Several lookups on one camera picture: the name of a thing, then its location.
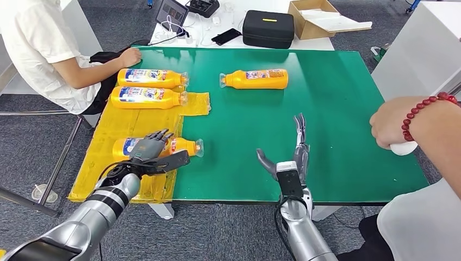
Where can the person's hand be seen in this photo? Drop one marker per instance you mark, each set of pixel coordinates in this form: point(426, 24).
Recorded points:
point(389, 124)
point(129, 57)

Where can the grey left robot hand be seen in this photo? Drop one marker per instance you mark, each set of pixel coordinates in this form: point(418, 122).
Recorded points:
point(149, 147)

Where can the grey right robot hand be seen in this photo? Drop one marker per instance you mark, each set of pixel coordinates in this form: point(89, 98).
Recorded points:
point(300, 155)

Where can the handheld teleoperation controller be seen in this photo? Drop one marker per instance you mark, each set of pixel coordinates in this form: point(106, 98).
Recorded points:
point(405, 149)

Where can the orange detergent bottle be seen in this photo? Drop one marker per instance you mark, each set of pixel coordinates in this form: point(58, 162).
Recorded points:
point(173, 80)
point(171, 100)
point(183, 146)
point(234, 80)

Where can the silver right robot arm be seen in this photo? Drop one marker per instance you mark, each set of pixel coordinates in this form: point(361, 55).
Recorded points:
point(306, 237)

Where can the person's forearm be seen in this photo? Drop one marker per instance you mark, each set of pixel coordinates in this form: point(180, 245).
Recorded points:
point(439, 144)
point(97, 75)

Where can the white power strip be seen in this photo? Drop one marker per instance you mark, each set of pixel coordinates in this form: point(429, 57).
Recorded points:
point(170, 38)

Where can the yellow taped cardboard mat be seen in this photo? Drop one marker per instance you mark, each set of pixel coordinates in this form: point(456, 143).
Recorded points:
point(108, 122)

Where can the green topped table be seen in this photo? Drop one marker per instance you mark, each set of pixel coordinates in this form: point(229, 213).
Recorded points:
point(342, 90)

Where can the tablet with dark screen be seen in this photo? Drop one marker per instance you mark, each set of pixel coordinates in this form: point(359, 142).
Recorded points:
point(172, 11)

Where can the green bag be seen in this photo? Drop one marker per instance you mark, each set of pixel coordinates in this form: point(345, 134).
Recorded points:
point(380, 54)

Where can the black charger box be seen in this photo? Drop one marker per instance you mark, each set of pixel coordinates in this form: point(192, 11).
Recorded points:
point(204, 7)

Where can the white earbuds case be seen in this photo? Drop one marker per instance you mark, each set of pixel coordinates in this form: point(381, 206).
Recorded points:
point(216, 20)

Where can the person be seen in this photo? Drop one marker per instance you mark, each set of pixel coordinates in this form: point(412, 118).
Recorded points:
point(32, 43)
point(421, 227)

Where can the black smartphone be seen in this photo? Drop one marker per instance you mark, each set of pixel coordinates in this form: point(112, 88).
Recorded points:
point(226, 36)

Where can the white table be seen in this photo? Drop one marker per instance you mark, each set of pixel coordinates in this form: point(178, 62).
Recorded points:
point(317, 44)

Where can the white sheet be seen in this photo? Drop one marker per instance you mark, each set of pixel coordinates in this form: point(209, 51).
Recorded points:
point(342, 23)

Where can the clear plastic lid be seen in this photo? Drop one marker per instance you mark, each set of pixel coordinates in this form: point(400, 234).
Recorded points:
point(44, 194)

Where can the black zip case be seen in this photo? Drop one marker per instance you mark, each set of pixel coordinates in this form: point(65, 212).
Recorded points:
point(268, 31)

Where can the open cardboard box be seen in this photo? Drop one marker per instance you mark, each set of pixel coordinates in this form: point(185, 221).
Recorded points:
point(306, 26)

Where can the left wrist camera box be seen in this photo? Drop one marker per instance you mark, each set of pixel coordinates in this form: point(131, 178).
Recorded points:
point(169, 164)

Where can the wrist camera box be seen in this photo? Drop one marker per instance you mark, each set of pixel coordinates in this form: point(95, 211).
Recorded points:
point(290, 183)
point(169, 164)

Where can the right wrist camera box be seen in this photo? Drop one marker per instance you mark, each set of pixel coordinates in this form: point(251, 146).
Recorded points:
point(290, 183)

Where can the metal frame legs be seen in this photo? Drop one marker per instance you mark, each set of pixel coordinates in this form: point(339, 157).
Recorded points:
point(59, 158)
point(454, 88)

